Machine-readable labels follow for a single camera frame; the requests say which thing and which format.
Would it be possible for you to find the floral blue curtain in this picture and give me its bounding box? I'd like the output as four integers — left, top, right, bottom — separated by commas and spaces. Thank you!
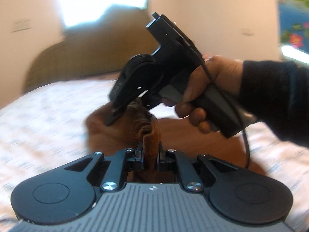
277, 0, 308, 53

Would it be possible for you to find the brown knit sweater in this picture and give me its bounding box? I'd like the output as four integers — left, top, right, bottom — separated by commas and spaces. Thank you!
85, 98, 266, 183

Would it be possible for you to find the dark right sleeve forearm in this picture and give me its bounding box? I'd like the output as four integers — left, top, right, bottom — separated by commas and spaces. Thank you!
238, 61, 308, 147

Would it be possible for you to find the olive green padded headboard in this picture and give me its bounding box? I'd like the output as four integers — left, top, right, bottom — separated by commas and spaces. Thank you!
23, 5, 158, 93

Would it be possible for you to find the white script-print bedspread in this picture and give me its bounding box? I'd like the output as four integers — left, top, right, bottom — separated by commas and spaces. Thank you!
1, 78, 308, 231

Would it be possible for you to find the right hand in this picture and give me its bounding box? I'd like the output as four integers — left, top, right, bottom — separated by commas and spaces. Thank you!
162, 55, 244, 134

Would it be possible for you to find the white wall socket pair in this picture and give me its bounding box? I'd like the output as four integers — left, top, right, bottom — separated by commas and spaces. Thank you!
12, 18, 31, 32

